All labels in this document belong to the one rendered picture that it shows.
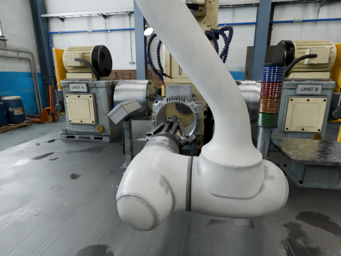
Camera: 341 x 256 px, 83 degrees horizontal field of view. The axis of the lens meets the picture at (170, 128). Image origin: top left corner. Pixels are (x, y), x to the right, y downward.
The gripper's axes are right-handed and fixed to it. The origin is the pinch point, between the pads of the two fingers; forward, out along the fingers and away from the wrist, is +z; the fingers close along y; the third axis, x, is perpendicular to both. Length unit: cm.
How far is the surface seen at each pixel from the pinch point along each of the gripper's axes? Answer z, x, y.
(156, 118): 5.9, 1.0, 7.6
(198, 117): 6.2, 0.2, -8.4
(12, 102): 315, 86, 422
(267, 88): -2.5, -12.6, -28.1
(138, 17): 555, -108, 176
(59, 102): 38, 5, 74
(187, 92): 15.1, -7.2, -3.7
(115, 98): 41, 2, 39
